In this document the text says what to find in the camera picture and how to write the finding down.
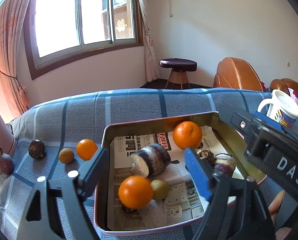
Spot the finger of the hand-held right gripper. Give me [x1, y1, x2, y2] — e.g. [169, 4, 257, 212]
[217, 102, 266, 145]
[252, 111, 286, 133]

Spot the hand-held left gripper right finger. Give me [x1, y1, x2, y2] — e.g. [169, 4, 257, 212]
[184, 147, 276, 240]

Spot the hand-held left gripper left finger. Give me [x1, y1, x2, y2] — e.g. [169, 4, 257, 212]
[19, 147, 110, 240]

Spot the pink metal tin box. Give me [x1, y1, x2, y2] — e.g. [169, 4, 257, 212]
[94, 111, 268, 235]

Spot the wrinkled brown fruit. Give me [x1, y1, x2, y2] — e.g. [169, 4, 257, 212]
[197, 149, 215, 167]

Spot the small orange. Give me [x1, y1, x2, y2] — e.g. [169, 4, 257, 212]
[118, 175, 154, 209]
[76, 139, 99, 161]

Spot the small tan round fruit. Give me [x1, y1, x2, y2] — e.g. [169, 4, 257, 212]
[58, 148, 74, 164]

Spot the large orange mandarin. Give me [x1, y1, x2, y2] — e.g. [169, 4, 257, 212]
[172, 121, 202, 150]

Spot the yellow-green round fruit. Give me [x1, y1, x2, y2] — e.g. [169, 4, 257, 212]
[150, 179, 170, 200]

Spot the dark water chestnut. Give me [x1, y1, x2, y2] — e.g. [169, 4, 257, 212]
[28, 139, 46, 160]

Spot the purple passion fruit with stem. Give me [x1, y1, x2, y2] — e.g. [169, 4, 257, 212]
[0, 146, 15, 177]

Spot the person's right hand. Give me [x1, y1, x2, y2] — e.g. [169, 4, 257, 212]
[267, 190, 293, 240]

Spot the white cartoon mug with lid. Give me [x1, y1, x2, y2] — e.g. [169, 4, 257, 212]
[257, 89, 298, 130]

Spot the brown leather sofa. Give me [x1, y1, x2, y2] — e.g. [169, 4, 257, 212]
[270, 78, 298, 104]

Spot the printed paper lining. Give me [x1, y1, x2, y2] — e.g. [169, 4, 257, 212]
[108, 126, 244, 231]

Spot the round purple-top stool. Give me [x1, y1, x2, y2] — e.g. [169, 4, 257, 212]
[159, 58, 197, 90]

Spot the pale narrow curtain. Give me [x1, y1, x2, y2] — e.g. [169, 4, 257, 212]
[134, 0, 160, 82]

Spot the red window decal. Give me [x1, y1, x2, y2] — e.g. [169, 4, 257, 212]
[116, 19, 128, 33]

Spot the pink patterned curtain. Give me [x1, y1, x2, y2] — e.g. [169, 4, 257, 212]
[0, 0, 47, 120]

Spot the sliding window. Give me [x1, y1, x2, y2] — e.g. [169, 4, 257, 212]
[24, 0, 144, 80]

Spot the curtain tie cord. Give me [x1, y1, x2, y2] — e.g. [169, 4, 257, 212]
[0, 66, 31, 105]

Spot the white wall pipe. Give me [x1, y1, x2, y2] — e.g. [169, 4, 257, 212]
[149, 0, 174, 18]

